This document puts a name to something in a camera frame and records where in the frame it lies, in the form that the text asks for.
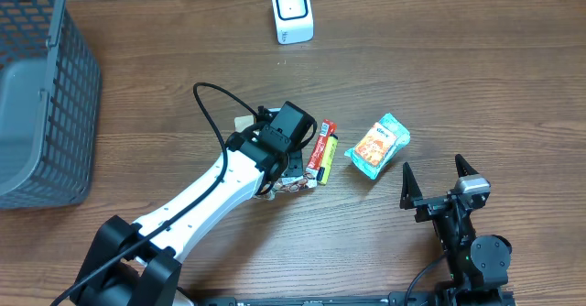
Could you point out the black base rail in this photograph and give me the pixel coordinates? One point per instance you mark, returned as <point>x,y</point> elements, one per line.
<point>392,299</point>

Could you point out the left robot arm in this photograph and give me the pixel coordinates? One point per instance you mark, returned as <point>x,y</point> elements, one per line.
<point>139,263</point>

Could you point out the white barcode scanner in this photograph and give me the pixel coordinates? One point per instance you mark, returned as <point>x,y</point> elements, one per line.
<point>294,21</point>

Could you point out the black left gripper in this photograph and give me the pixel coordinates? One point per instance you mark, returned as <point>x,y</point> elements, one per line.
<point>295,161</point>

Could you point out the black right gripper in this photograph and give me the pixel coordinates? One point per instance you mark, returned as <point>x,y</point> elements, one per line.
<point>428,206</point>

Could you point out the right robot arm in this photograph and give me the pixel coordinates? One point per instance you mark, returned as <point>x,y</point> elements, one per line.
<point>477,264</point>

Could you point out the grey plastic mesh basket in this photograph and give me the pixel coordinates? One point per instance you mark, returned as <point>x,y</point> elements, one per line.
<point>51,87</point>

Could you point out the red snack stick packet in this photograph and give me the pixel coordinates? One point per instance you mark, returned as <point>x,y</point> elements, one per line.
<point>327,128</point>

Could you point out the brown snack pouch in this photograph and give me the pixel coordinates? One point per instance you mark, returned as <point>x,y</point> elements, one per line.
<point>291,185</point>

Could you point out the teal Kleenex tissue pack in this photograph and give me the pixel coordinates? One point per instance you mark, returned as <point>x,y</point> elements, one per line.
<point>382,141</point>

